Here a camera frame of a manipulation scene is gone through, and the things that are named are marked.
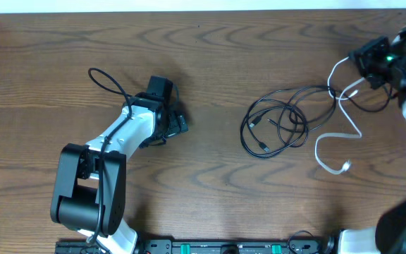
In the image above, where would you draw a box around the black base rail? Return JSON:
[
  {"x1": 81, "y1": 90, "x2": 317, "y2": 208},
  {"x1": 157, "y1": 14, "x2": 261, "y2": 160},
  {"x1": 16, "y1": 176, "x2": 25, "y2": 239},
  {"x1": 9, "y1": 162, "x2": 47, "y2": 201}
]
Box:
[{"x1": 54, "y1": 238, "x2": 334, "y2": 254}]

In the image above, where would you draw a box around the black usb cable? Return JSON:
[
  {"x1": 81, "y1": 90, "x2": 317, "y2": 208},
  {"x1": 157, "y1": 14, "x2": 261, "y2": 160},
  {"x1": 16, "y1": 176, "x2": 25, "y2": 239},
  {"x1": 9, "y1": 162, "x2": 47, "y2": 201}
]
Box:
[{"x1": 240, "y1": 83, "x2": 400, "y2": 159}]

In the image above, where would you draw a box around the left camera cable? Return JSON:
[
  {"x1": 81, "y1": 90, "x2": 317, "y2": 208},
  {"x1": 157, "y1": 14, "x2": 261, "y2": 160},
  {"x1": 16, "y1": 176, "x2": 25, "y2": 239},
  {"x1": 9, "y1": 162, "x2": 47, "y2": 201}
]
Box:
[{"x1": 85, "y1": 67, "x2": 133, "y2": 248}]

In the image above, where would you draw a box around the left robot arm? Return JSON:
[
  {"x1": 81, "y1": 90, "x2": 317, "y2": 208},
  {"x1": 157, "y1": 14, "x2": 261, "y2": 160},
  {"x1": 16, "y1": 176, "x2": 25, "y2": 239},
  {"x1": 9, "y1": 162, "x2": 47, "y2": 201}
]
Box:
[{"x1": 50, "y1": 76, "x2": 188, "y2": 253}]

